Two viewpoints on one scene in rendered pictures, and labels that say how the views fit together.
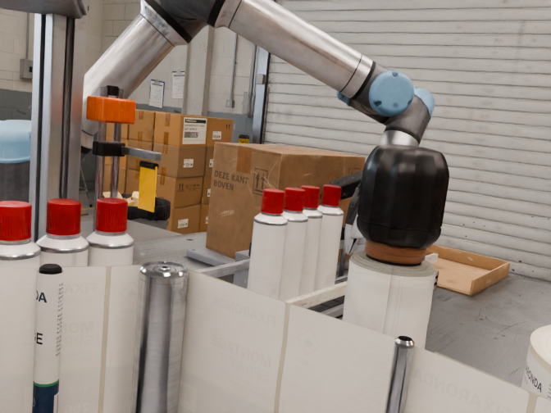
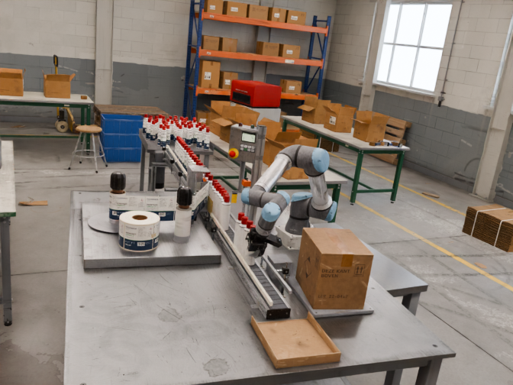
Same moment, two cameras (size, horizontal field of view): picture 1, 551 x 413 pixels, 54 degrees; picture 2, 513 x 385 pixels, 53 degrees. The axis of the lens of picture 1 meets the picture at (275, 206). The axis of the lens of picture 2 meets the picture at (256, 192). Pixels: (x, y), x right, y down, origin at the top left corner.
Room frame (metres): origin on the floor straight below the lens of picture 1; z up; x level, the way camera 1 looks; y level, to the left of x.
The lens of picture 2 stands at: (2.17, -2.09, 1.97)
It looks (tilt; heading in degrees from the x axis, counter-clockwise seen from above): 17 degrees down; 122
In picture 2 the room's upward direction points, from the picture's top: 7 degrees clockwise
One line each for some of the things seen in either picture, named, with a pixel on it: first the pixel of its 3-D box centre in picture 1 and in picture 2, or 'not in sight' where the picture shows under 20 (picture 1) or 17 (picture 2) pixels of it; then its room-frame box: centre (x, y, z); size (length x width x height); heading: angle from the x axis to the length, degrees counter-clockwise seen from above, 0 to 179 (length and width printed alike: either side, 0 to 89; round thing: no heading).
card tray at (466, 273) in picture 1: (443, 265); (293, 337); (1.42, -0.47, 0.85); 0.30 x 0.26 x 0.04; 142
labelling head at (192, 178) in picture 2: not in sight; (198, 188); (0.24, 0.33, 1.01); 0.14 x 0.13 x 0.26; 142
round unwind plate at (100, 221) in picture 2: not in sight; (116, 222); (0.13, -0.22, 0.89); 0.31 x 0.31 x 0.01
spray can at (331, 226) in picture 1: (325, 242); (251, 245); (0.95, -0.10, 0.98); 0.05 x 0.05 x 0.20
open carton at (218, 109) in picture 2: not in sight; (224, 118); (-1.48, 2.89, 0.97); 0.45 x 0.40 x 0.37; 60
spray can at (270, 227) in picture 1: (266, 256); (239, 231); (0.81, 0.00, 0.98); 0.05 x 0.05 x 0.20
